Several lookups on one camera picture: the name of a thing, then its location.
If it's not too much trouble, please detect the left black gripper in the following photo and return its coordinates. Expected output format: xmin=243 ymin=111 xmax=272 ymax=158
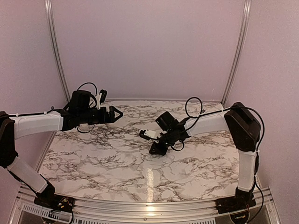
xmin=78 ymin=105 xmax=123 ymax=124

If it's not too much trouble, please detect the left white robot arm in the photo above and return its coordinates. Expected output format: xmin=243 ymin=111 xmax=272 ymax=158
xmin=0 ymin=90 xmax=123 ymax=208

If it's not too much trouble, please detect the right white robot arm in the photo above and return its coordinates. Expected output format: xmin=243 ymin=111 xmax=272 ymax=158
xmin=143 ymin=102 xmax=261 ymax=209

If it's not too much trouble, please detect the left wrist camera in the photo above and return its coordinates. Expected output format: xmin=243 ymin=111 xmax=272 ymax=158
xmin=95 ymin=89 xmax=107 ymax=109

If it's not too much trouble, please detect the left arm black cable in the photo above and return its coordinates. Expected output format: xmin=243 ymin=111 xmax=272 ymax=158
xmin=76 ymin=81 xmax=98 ymax=94

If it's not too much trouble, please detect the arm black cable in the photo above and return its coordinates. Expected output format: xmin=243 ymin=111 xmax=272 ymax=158
xmin=185 ymin=97 xmax=266 ymax=210
xmin=76 ymin=81 xmax=98 ymax=94

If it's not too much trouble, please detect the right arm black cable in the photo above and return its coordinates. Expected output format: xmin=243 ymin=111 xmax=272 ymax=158
xmin=185 ymin=97 xmax=266 ymax=210

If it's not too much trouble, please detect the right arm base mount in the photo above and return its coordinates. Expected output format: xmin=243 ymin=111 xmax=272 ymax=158
xmin=215 ymin=196 xmax=256 ymax=214

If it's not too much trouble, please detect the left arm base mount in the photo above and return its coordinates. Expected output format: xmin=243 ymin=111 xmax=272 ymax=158
xmin=34 ymin=194 xmax=75 ymax=213

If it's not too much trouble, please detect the front aluminium rail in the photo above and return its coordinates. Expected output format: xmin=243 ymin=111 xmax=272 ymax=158
xmin=8 ymin=186 xmax=281 ymax=224

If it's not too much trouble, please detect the left aluminium frame post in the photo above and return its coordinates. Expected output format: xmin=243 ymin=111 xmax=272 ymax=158
xmin=44 ymin=0 xmax=71 ymax=102

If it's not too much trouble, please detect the aluminium frame post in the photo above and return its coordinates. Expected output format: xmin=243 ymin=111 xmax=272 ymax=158
xmin=221 ymin=0 xmax=252 ymax=106
xmin=44 ymin=0 xmax=71 ymax=102

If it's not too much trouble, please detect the right aluminium frame post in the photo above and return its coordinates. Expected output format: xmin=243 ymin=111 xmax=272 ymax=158
xmin=221 ymin=0 xmax=252 ymax=106

